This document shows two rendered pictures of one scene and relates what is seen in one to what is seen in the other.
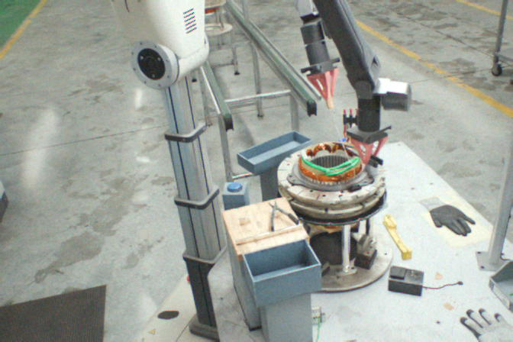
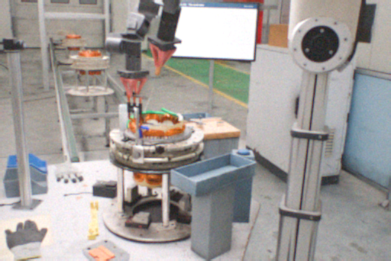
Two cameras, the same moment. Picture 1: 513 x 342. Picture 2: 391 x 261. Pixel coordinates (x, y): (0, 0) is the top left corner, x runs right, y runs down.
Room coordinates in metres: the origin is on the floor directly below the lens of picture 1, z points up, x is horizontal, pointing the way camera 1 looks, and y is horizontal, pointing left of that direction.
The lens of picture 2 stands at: (2.58, -0.34, 1.50)
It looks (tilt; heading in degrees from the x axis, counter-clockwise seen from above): 16 degrees down; 169
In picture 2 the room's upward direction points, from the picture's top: 2 degrees clockwise
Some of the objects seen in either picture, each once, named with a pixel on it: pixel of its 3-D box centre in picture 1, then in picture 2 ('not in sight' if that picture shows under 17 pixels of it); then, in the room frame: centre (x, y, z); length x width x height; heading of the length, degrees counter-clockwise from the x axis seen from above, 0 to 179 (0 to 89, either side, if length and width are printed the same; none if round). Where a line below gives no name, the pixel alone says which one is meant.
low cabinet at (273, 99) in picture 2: not in sight; (293, 111); (-1.02, 1.33, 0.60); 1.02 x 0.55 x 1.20; 9
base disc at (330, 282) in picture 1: (332, 247); (156, 211); (1.26, -0.22, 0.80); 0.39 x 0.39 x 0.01
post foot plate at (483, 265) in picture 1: (492, 261); (27, 204); (1.13, -0.70, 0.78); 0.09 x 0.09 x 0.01; 74
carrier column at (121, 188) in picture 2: (369, 213); (121, 187); (1.28, -0.35, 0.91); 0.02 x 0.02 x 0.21
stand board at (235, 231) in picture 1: (262, 227); (208, 128); (1.07, 0.00, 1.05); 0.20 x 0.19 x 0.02; 12
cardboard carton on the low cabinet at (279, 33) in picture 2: not in sight; (293, 36); (-1.24, 1.34, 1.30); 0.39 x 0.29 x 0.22; 19
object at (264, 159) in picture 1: (278, 181); (212, 209); (1.50, -0.07, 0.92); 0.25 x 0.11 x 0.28; 121
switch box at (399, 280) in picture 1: (405, 279); (106, 188); (1.06, -0.40, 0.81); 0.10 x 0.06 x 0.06; 66
